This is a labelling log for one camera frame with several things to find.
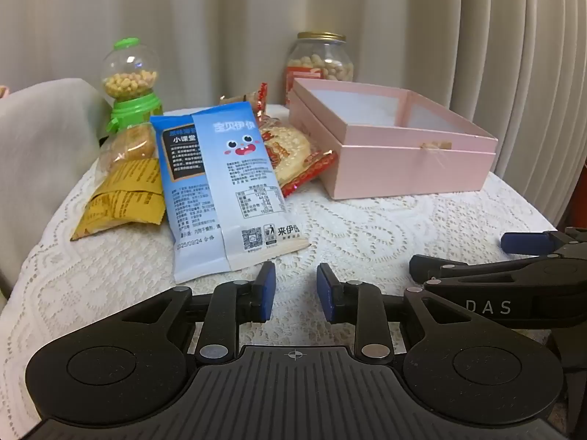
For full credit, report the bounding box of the green candy dispenser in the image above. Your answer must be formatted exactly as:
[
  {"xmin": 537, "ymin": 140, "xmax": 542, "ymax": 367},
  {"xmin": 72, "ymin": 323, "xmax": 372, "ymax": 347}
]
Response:
[{"xmin": 100, "ymin": 38, "xmax": 164, "ymax": 136}]

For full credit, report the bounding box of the white lace tablecloth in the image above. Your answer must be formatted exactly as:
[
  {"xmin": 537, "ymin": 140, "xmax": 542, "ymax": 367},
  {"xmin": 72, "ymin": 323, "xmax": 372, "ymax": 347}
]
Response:
[{"xmin": 0, "ymin": 103, "xmax": 566, "ymax": 440}]

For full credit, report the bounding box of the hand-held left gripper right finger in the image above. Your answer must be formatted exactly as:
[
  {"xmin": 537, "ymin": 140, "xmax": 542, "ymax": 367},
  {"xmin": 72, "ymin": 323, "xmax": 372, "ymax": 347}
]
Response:
[{"xmin": 316, "ymin": 263, "xmax": 473, "ymax": 362}]

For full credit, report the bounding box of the glass peanut jar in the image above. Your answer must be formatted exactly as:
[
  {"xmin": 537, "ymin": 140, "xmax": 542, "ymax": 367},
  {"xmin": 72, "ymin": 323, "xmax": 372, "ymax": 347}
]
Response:
[{"xmin": 285, "ymin": 32, "xmax": 355, "ymax": 107}]

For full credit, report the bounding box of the grey cushion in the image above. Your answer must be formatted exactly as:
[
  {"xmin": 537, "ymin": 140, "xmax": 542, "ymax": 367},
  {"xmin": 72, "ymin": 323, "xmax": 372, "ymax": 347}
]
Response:
[{"xmin": 0, "ymin": 78, "xmax": 113, "ymax": 298}]

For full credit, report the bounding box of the light blue snack packet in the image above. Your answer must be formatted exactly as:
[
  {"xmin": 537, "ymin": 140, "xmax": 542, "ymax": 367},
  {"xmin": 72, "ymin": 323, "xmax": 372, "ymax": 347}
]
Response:
[{"xmin": 191, "ymin": 102, "xmax": 311, "ymax": 271}]

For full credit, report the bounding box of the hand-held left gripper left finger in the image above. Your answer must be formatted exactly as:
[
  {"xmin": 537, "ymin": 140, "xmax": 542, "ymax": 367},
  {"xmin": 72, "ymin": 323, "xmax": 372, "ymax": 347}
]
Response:
[{"xmin": 121, "ymin": 261, "xmax": 277, "ymax": 361}]

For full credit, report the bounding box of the beige curtain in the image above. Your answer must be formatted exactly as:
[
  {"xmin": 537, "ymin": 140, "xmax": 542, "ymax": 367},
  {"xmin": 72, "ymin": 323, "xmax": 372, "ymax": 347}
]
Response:
[{"xmin": 0, "ymin": 0, "xmax": 587, "ymax": 226}]

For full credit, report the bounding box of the round rice cracker packet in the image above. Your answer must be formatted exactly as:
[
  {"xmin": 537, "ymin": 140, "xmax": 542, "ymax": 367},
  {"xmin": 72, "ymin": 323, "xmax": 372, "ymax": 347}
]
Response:
[{"xmin": 256, "ymin": 117, "xmax": 339, "ymax": 199}]

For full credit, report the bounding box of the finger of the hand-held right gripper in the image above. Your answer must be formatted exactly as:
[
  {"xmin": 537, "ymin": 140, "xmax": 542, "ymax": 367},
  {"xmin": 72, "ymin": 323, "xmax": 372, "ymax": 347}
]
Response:
[
  {"xmin": 501, "ymin": 230, "xmax": 567, "ymax": 256},
  {"xmin": 409, "ymin": 254, "xmax": 544, "ymax": 282}
]

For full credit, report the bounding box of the pink cardboard box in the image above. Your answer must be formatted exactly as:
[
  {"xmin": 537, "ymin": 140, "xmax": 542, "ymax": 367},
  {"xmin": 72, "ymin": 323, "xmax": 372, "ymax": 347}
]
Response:
[{"xmin": 287, "ymin": 78, "xmax": 499, "ymax": 201}]

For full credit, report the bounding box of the yellow snack packet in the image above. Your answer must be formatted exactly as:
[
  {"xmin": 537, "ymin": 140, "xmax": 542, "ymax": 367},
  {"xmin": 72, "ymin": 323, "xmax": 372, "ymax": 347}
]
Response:
[{"xmin": 70, "ymin": 124, "xmax": 167, "ymax": 242}]

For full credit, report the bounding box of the red-edged brown biscuit packet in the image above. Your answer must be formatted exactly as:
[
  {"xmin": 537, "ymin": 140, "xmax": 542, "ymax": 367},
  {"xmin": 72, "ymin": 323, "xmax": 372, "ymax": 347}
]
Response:
[{"xmin": 219, "ymin": 82, "xmax": 269, "ymax": 123}]

